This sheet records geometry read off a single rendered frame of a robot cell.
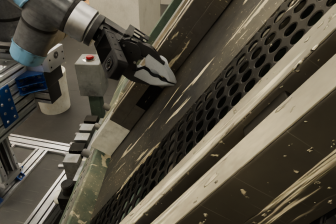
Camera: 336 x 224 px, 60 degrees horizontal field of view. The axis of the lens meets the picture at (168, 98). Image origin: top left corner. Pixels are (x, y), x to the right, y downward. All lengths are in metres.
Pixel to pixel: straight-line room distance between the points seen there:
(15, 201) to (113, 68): 1.41
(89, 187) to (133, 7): 2.78
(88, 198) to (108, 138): 0.18
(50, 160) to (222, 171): 1.86
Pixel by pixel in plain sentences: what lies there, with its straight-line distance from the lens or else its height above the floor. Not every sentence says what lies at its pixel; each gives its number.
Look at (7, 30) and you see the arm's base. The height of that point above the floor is 1.09.
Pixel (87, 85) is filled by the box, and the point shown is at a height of 0.81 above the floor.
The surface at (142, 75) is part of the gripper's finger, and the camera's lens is 0.63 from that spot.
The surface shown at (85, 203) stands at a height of 0.89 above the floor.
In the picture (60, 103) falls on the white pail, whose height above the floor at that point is 0.10.
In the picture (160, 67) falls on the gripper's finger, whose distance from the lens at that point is 0.62.
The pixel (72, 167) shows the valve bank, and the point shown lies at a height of 0.74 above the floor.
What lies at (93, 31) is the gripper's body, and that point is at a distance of 0.61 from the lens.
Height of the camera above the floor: 1.52
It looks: 32 degrees down
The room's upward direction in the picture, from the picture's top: straight up
